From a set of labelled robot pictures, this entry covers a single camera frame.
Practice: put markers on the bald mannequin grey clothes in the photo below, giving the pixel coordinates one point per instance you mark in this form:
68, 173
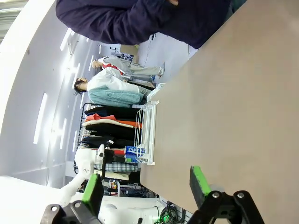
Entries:
121, 67

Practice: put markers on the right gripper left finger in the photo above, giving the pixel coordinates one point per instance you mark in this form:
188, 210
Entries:
92, 193

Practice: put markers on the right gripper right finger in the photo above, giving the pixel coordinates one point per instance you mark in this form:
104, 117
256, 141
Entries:
199, 189

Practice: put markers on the rack of dark clothes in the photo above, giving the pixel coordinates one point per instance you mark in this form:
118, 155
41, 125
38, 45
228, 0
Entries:
107, 130

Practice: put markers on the dark haired mannequin white top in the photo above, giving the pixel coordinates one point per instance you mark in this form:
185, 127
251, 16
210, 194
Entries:
109, 91

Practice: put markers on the person's left hand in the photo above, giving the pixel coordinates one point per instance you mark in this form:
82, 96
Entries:
174, 2

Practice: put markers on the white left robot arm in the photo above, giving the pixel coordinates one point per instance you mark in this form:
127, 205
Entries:
81, 163

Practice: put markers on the person in navy jacket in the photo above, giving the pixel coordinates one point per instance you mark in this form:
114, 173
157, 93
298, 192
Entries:
116, 21

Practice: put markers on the blue printed box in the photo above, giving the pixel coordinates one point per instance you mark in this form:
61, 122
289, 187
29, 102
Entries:
134, 154

